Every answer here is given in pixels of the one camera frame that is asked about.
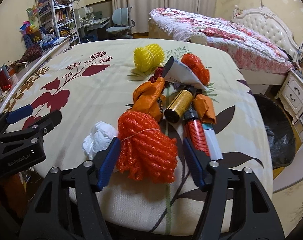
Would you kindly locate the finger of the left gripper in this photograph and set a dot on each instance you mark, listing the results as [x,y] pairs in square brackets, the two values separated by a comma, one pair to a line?
[12,117]
[36,130]

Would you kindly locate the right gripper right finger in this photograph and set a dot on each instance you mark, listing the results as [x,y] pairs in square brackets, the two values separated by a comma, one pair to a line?
[253,213]

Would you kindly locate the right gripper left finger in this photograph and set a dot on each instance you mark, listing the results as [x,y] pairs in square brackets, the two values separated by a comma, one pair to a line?
[65,206]

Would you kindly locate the white teal tube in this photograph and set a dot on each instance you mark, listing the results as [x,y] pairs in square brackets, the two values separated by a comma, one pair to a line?
[214,150]

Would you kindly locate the white tissue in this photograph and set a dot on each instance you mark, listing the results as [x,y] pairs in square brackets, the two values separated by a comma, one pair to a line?
[99,139]

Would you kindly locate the red bottle black cap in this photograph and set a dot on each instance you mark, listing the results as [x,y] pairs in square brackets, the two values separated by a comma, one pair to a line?
[194,131]

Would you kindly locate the orange foam net bundle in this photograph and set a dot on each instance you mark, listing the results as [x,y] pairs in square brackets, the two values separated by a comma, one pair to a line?
[146,152]

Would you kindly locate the orange paper wad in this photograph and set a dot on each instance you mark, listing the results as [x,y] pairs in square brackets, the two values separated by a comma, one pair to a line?
[204,108]

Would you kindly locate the orange plastic bag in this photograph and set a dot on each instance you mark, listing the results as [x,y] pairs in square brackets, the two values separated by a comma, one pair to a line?
[146,96]

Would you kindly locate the black trash bag bin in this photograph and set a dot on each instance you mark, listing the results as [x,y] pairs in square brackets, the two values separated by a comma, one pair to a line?
[280,135]

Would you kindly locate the floral bed sheet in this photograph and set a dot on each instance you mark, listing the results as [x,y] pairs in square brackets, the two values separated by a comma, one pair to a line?
[95,81]

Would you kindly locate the white study desk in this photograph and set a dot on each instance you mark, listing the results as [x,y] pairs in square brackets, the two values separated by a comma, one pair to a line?
[93,25]

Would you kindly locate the gold bottle black cap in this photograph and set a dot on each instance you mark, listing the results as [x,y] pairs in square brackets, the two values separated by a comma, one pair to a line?
[179,105]

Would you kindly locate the yellow foam net bundle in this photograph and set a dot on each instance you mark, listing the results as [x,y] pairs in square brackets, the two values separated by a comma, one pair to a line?
[148,57]

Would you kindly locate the white bookshelf with books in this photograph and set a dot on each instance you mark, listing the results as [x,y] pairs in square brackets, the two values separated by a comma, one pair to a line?
[57,17]

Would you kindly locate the white nightstand with drawers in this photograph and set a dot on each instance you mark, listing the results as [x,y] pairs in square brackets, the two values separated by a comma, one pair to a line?
[291,95]

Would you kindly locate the dark red ribbon bow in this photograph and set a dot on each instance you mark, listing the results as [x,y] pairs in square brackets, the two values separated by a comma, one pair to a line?
[157,73]

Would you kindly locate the grey-blue desk chair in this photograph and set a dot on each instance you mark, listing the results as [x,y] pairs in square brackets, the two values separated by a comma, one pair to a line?
[122,24]

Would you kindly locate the orange-red plastic bag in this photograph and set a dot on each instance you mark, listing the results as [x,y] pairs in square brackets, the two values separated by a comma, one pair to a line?
[196,65]

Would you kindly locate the white blue paper packet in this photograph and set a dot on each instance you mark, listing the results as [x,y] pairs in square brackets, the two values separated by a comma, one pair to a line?
[176,72]

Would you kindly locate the pink floral quilt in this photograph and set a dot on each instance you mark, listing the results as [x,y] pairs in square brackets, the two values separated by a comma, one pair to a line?
[248,49]

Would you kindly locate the white tufted headboard bed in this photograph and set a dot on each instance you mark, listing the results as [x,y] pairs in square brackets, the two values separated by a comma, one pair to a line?
[263,21]

